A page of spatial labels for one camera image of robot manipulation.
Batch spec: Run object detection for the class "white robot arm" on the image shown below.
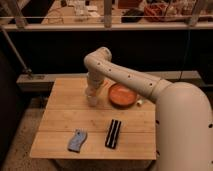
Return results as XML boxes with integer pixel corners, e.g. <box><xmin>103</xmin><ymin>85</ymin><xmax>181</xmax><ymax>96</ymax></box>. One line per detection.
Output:
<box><xmin>84</xmin><ymin>47</ymin><xmax>213</xmax><ymax>171</ymax></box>

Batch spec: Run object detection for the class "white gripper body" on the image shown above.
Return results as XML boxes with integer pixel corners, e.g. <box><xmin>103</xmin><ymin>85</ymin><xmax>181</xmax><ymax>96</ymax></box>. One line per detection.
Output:
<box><xmin>85</xmin><ymin>75</ymin><xmax>104</xmax><ymax>97</ymax></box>

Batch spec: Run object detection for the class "wooden table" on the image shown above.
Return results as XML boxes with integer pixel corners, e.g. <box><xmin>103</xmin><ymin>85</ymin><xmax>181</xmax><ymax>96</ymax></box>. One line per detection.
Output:
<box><xmin>30</xmin><ymin>78</ymin><xmax>156</xmax><ymax>160</ymax></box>

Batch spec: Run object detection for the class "white ceramic cup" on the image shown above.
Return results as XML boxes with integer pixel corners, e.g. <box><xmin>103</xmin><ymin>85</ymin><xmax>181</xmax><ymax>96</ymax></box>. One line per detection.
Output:
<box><xmin>86</xmin><ymin>95</ymin><xmax>98</xmax><ymax>107</ymax></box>

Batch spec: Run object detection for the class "black striped block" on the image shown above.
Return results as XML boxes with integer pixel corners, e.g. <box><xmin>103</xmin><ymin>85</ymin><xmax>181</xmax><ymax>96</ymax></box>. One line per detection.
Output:
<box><xmin>105</xmin><ymin>120</ymin><xmax>121</xmax><ymax>149</ymax></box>

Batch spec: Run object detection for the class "metal railing frame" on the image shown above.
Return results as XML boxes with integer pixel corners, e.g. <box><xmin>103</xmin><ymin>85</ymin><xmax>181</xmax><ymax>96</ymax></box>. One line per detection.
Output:
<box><xmin>0</xmin><ymin>0</ymin><xmax>213</xmax><ymax>82</ymax></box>

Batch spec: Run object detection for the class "orange plate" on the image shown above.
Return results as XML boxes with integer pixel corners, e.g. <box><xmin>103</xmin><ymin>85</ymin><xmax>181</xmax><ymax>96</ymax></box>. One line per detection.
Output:
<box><xmin>108</xmin><ymin>83</ymin><xmax>137</xmax><ymax>107</ymax></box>

